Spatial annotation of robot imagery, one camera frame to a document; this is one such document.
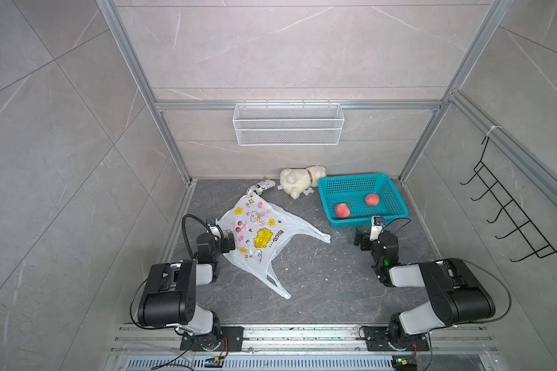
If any pink peach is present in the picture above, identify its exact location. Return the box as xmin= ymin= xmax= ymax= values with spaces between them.
xmin=365 ymin=193 xmax=380 ymax=207
xmin=334 ymin=203 xmax=351 ymax=219

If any white printed plastic bag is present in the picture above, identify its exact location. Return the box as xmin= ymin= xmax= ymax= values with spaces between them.
xmin=218 ymin=194 xmax=331 ymax=299

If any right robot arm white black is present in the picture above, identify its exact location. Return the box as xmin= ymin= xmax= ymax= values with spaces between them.
xmin=354 ymin=230 xmax=496 ymax=351

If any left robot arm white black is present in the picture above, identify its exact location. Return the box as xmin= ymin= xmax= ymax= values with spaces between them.
xmin=130 ymin=232 xmax=235 ymax=351

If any teal plastic basket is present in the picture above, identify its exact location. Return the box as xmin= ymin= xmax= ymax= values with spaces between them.
xmin=319 ymin=174 xmax=408 ymax=229

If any small white toy car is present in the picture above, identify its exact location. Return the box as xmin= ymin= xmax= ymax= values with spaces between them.
xmin=246 ymin=179 xmax=276 ymax=196

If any white plush bear toy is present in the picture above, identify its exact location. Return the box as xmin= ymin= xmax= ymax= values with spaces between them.
xmin=278 ymin=165 xmax=326 ymax=199

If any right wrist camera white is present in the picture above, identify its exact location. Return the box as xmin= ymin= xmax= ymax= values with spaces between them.
xmin=369 ymin=216 xmax=385 ymax=241

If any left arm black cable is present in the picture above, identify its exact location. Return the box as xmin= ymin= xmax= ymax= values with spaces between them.
xmin=181 ymin=213 xmax=213 ymax=261

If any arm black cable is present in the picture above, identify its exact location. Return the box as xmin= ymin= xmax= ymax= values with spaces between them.
xmin=463 ymin=259 xmax=512 ymax=324
xmin=181 ymin=213 xmax=213 ymax=261

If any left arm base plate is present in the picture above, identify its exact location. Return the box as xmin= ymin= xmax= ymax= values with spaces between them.
xmin=179 ymin=326 xmax=244 ymax=352

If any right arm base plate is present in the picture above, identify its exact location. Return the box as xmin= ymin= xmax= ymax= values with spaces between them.
xmin=358 ymin=326 xmax=430 ymax=352

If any white wire mesh basket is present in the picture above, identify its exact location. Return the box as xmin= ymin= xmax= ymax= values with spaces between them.
xmin=232 ymin=103 xmax=344 ymax=146

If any aluminium mounting rail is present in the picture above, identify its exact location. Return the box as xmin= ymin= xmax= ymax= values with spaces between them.
xmin=106 ymin=324 xmax=498 ymax=355

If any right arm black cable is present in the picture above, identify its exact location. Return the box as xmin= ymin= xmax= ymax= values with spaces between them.
xmin=463 ymin=259 xmax=512 ymax=324

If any black wire hook rack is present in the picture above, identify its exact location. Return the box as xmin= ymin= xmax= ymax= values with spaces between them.
xmin=460 ymin=136 xmax=557 ymax=263

